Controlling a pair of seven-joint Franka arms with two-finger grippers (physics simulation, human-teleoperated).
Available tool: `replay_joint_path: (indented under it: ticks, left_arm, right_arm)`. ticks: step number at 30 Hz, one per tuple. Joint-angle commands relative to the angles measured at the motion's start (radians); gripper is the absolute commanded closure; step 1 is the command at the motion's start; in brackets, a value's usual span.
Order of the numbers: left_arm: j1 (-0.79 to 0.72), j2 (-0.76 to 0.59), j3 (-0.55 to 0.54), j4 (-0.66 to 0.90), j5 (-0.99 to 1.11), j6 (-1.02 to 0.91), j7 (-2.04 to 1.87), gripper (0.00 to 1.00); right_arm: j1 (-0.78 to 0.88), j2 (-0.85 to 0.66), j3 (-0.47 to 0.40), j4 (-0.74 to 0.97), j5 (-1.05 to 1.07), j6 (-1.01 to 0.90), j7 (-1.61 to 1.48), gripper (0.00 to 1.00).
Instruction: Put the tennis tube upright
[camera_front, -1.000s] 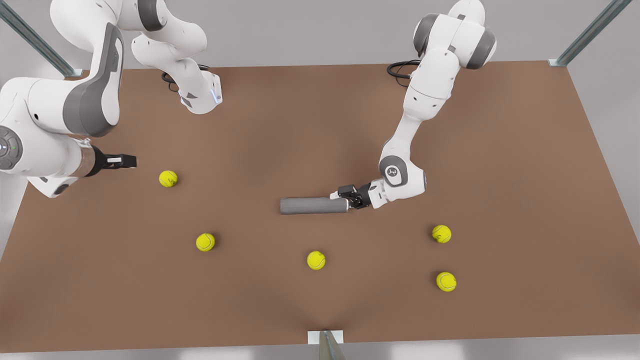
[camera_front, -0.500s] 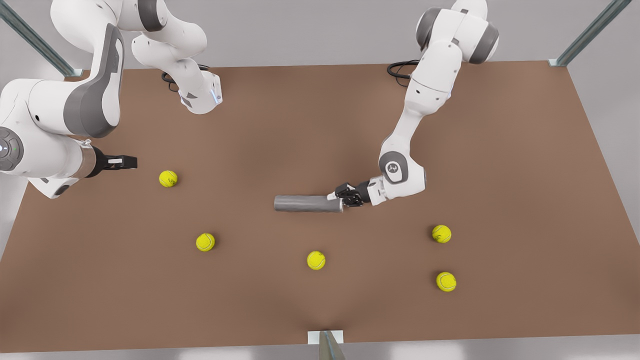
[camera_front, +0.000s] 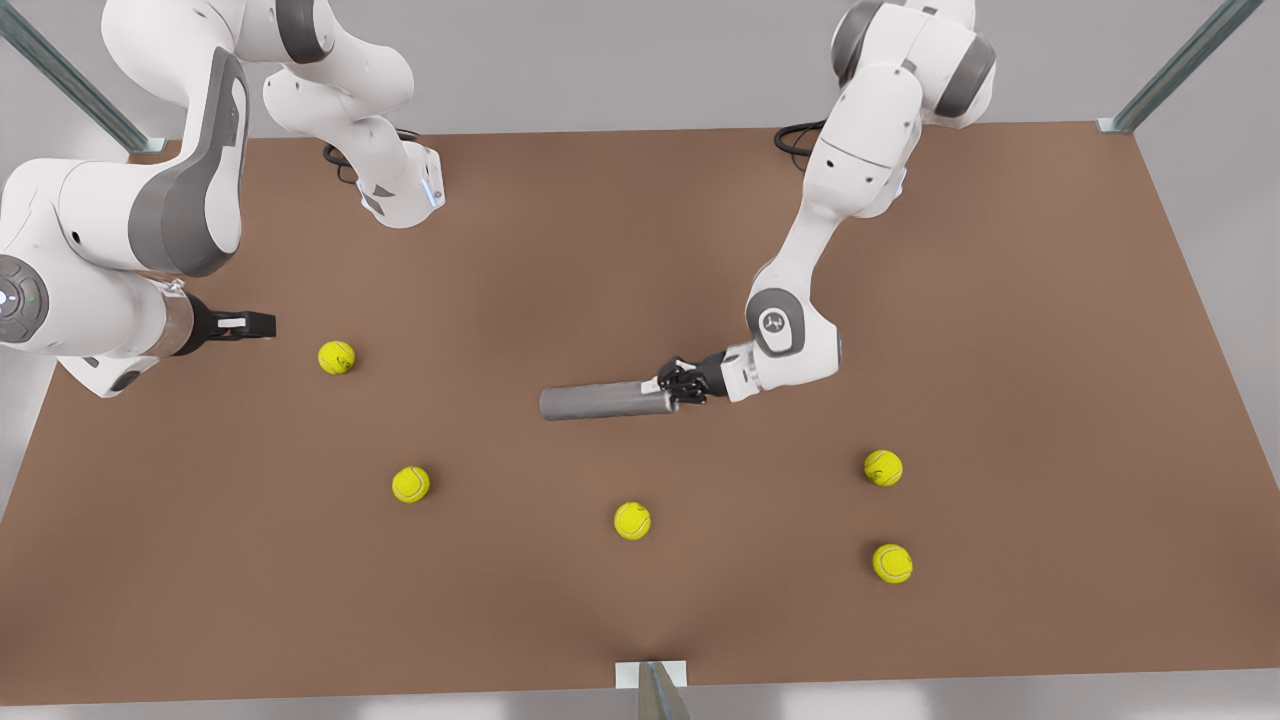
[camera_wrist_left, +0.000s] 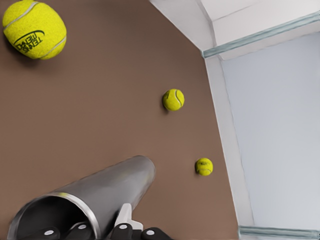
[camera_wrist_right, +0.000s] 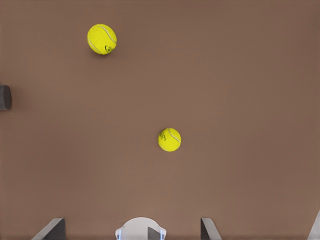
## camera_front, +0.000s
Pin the grey tennis tube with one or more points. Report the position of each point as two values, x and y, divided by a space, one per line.
605 400

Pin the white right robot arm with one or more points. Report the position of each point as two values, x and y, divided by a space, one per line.
190 190

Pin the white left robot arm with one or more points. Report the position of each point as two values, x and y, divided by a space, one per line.
860 150

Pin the yellow tennis ball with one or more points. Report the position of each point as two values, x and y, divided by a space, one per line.
411 484
336 357
892 563
883 468
632 521

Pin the silver frame post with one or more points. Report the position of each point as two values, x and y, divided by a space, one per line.
655 690
70 75
1180 65

